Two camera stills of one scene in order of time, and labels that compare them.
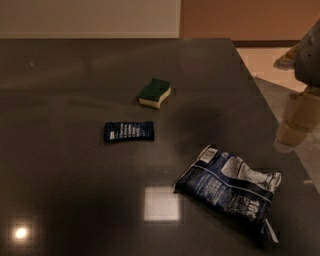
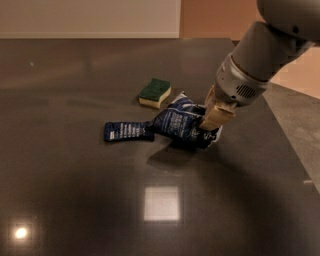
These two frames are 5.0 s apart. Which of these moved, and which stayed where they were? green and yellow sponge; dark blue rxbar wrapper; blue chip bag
Moved: blue chip bag
Stayed: dark blue rxbar wrapper; green and yellow sponge
